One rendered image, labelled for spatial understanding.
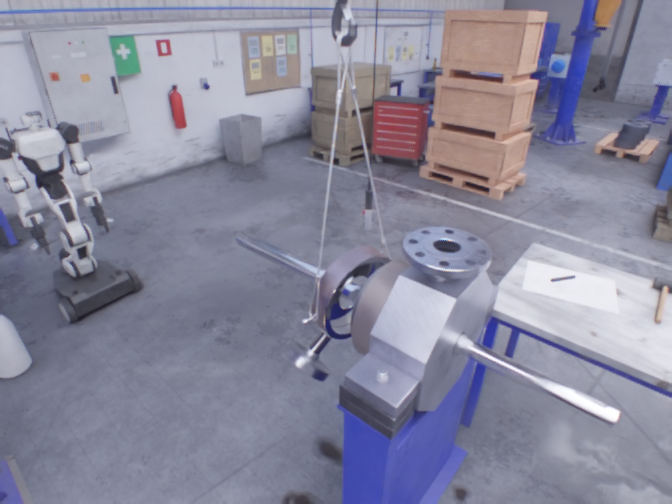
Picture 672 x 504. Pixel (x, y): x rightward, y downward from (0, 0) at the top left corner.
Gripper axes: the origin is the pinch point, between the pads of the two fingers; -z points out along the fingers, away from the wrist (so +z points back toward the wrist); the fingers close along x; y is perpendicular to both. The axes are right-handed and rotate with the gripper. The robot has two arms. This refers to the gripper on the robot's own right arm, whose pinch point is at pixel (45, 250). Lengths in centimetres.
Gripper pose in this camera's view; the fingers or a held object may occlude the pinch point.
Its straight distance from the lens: 355.3
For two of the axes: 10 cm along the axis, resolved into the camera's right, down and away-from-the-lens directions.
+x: 7.7, 1.4, -6.2
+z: -1.6, -9.1, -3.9
